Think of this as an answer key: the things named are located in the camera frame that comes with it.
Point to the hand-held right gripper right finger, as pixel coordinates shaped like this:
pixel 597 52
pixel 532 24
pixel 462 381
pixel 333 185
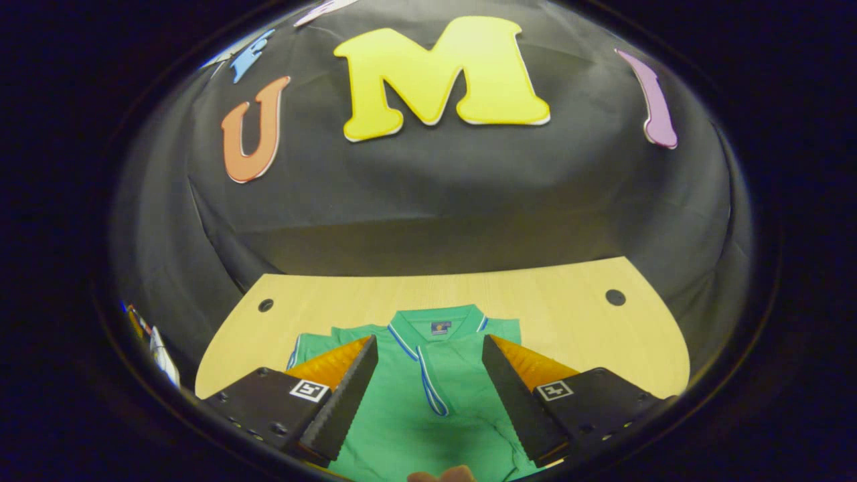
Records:
pixel 515 408

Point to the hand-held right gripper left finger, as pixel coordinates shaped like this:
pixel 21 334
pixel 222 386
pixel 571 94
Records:
pixel 345 405

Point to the green T-shirt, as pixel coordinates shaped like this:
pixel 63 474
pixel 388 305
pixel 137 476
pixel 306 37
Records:
pixel 402 428

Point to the black backdrop cloth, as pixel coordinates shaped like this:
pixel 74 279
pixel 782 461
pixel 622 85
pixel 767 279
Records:
pixel 435 201

